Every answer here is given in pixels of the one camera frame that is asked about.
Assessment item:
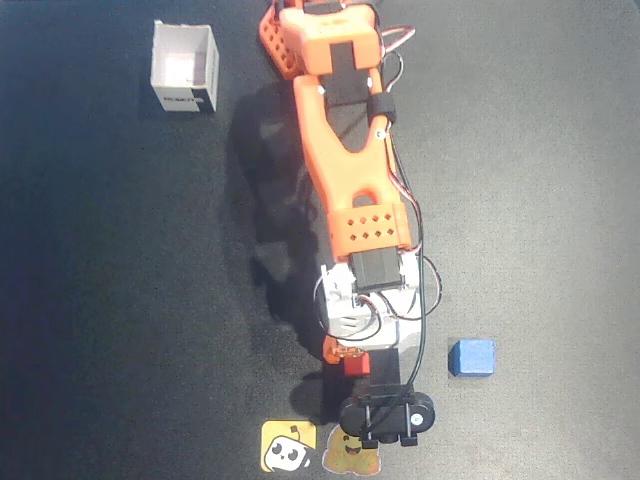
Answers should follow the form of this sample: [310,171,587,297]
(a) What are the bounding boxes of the blue cube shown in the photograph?
[447,338,497,379]

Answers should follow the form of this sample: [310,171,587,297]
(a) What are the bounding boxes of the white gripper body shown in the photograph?
[315,252,425,352]

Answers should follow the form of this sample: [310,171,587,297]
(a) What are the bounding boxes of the black velcro strap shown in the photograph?
[368,93,397,122]

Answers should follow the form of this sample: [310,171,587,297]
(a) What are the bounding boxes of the black camera cable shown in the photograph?
[367,48,434,446]

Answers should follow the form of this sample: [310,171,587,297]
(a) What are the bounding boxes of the hugging face emoji sticker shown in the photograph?
[320,424,384,475]

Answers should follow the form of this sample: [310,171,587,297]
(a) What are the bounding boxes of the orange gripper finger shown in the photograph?
[323,334,367,365]

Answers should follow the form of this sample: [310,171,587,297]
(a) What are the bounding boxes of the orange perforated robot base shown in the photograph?
[257,2,304,80]

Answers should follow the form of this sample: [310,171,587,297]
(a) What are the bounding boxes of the red cube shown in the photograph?
[342,353,372,379]

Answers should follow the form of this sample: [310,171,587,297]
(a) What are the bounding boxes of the white open cardboard box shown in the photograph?
[149,19,221,115]

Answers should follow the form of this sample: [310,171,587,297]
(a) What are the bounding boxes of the yellow robot face sticker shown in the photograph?
[259,419,319,473]

